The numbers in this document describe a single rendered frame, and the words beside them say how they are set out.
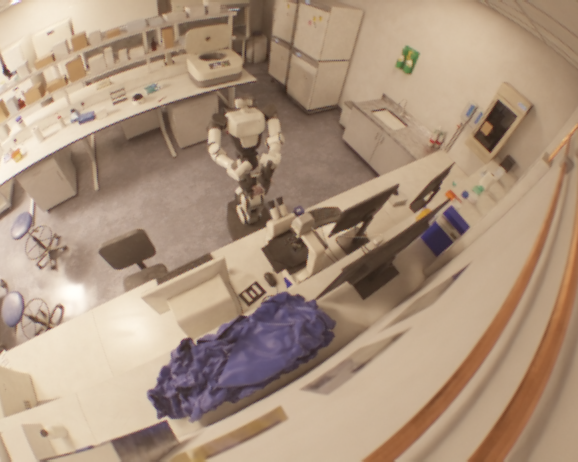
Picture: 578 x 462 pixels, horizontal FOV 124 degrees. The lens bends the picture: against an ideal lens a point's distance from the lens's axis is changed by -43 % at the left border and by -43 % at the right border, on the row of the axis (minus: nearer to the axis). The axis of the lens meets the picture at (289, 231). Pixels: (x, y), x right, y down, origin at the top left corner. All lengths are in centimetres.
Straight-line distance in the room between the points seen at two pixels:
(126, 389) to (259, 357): 66
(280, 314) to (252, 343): 17
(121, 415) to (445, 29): 427
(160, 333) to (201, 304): 64
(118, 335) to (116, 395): 69
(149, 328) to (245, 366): 100
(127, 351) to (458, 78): 410
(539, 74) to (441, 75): 126
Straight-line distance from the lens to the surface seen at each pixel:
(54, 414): 162
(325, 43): 407
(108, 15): 531
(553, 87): 325
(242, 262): 190
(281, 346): 103
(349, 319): 132
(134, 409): 134
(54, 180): 380
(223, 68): 340
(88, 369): 207
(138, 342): 189
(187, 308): 128
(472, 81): 347
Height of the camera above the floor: 247
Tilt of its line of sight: 57 degrees down
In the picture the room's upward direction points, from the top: 13 degrees clockwise
